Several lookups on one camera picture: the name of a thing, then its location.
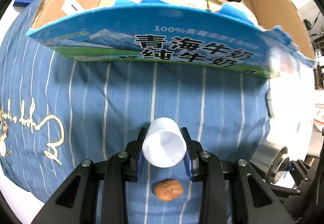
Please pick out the blue striped cloth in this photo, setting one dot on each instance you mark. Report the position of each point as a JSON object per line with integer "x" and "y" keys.
{"x": 55, "y": 112}

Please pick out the small white plastic cup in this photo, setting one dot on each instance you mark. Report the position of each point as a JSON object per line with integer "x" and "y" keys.
{"x": 164, "y": 146}

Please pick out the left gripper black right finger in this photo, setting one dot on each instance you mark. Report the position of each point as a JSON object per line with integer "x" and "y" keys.
{"x": 231, "y": 192}

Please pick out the brown walnut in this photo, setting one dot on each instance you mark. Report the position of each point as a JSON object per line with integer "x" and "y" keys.
{"x": 168, "y": 190}

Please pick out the shiny metal cup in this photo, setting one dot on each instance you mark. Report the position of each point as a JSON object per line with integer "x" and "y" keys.
{"x": 271, "y": 161}

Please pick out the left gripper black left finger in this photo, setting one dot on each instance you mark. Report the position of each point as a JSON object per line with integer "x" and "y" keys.
{"x": 96, "y": 192}

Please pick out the milk carton cardboard box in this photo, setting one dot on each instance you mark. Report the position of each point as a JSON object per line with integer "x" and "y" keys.
{"x": 262, "y": 37}

